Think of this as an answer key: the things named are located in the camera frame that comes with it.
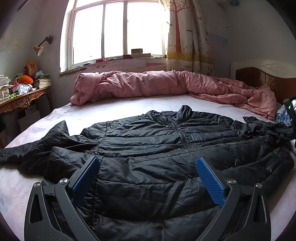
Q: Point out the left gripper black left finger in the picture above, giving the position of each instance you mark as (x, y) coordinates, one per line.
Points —
(41, 220)

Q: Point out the tree pattern curtain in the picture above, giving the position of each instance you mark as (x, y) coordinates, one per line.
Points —
(188, 42)

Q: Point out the blue plaid folded garment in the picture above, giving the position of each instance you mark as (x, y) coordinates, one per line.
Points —
(282, 116)

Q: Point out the books on window sill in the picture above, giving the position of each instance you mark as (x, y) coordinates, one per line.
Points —
(137, 53)

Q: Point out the ornate wooden side table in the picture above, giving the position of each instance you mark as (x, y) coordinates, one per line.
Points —
(9, 111)

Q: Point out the stack of papers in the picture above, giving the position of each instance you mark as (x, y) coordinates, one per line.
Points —
(4, 88)

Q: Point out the stack of books on table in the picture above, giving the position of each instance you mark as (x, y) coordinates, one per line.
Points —
(42, 81)

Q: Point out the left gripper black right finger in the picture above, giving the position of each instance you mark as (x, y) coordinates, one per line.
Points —
(243, 212)

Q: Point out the orange plush toy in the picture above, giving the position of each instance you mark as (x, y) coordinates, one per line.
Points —
(24, 79)

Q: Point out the cardboard box under table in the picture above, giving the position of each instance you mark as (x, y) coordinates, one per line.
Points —
(28, 116)

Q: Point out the window with white frame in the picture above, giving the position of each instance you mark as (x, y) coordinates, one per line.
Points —
(110, 30)

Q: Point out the bed with pink sheet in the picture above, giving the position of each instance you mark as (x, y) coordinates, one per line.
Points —
(15, 188)

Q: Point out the wooden carved headboard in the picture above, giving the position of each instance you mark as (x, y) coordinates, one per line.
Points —
(278, 75)

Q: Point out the black quilted down jacket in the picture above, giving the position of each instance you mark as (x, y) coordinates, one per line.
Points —
(147, 187)

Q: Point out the pink quilt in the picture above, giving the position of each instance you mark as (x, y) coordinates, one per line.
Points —
(92, 87)

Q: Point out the pink wall lamp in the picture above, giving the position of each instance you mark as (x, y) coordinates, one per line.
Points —
(38, 49)

